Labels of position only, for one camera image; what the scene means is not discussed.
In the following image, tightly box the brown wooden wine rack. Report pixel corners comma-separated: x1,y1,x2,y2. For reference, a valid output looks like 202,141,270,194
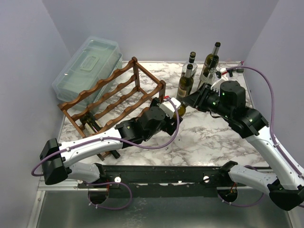
57,56,166,162

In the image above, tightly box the clear glass wine bottle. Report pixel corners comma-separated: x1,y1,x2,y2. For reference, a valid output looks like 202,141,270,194
197,68,217,90

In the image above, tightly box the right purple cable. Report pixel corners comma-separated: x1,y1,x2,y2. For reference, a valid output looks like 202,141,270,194
220,66,304,208

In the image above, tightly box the small black T fitting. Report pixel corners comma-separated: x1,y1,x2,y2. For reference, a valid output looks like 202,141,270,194
233,68,244,73

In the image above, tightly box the clear square whisky bottle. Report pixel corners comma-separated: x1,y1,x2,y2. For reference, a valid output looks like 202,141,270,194
181,51,198,79

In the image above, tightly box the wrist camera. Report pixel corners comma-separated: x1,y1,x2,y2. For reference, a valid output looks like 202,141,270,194
159,96,181,119
210,68,235,92

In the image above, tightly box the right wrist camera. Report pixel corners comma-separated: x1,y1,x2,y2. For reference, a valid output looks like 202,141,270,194
210,68,235,92

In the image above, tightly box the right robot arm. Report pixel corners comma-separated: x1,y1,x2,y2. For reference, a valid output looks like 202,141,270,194
182,81,304,211

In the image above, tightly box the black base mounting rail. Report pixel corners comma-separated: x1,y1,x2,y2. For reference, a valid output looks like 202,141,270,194
65,163,274,199

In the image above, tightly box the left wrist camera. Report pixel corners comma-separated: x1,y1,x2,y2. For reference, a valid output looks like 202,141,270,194
159,96,181,119

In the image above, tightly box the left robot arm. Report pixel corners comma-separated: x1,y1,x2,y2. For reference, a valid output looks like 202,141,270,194
39,97,182,188

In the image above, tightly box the green bottle in rack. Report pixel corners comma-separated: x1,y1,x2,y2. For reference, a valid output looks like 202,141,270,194
80,112,120,161

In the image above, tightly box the dark bottle white label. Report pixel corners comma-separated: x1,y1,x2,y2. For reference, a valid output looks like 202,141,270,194
201,55,219,74

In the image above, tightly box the dark wine bottle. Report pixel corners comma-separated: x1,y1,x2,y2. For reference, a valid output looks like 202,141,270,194
176,101,186,117
176,64,194,101

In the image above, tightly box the clear plastic storage box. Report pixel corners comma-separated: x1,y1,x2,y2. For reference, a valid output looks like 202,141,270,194
52,36,122,102

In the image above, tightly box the tall green wine bottle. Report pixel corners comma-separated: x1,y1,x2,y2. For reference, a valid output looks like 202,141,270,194
202,42,221,70

